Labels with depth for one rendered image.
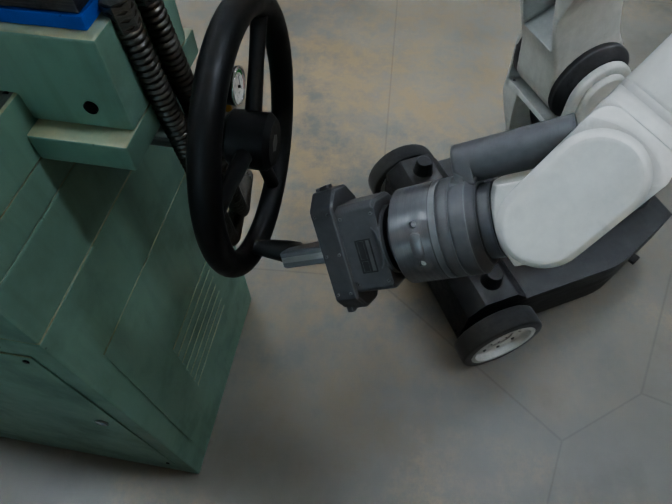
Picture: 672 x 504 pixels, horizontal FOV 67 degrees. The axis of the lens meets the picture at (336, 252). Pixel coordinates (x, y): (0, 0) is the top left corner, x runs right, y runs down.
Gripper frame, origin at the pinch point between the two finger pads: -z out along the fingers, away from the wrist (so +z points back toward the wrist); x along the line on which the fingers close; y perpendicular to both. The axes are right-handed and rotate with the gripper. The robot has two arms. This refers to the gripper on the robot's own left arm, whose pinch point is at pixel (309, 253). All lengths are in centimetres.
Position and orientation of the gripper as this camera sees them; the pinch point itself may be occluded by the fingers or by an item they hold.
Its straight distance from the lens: 51.8
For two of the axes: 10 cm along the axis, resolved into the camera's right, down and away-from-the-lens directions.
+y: -4.4, 3.0, -8.4
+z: 8.5, -1.5, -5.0
